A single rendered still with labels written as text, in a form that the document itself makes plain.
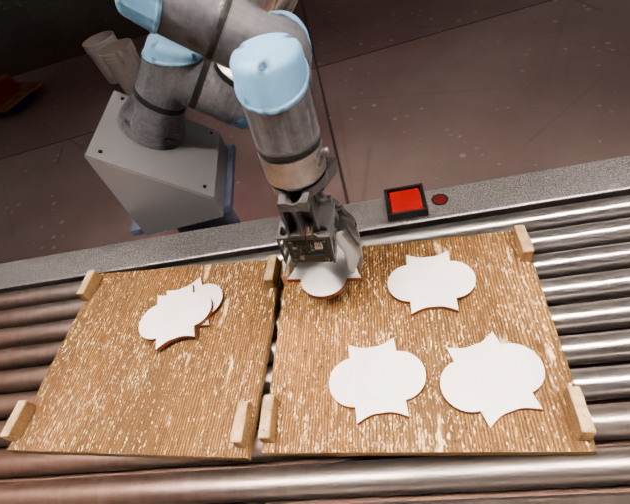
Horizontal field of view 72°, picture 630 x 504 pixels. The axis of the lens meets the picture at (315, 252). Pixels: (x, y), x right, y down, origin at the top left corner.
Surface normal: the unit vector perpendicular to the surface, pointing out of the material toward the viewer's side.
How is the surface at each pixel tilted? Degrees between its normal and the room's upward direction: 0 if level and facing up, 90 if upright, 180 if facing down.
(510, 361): 0
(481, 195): 0
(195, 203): 90
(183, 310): 0
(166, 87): 91
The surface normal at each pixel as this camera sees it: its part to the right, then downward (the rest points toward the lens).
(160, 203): 0.09, 0.73
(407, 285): -0.24, -0.64
